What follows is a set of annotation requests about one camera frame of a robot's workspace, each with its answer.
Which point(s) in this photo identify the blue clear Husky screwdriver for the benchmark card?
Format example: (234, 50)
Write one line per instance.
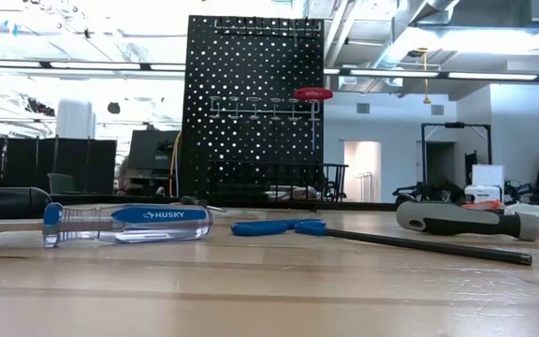
(157, 214)

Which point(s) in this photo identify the grey and black screwdriver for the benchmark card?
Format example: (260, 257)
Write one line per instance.
(461, 224)

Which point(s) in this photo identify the long black screwdriver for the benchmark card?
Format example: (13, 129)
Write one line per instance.
(7, 202)

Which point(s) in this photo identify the black metal pegboard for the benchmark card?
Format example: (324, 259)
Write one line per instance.
(251, 61)

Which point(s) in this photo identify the dark computer monitor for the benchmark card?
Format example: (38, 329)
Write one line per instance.
(150, 150)

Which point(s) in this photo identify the black round hanging object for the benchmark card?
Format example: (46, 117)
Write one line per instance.
(113, 107)

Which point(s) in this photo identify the black room partition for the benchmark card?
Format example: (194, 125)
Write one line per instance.
(77, 164)

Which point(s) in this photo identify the white round column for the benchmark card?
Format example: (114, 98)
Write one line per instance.
(75, 119)

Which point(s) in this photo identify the long ceiling light strip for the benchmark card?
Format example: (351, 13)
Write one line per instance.
(91, 65)
(489, 76)

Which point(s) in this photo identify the grey office chair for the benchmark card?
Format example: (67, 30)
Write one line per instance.
(61, 183)

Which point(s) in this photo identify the white box device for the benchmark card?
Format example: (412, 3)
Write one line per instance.
(482, 194)

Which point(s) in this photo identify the white grid panel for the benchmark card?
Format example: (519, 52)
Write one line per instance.
(487, 175)

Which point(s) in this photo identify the grey wall vent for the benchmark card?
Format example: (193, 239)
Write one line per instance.
(363, 108)
(437, 110)

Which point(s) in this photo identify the black table frame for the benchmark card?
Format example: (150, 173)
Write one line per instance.
(110, 199)

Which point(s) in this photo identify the silver ceiling duct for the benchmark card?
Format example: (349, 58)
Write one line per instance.
(405, 42)

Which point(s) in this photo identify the black tube stand frame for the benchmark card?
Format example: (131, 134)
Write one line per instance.
(454, 125)

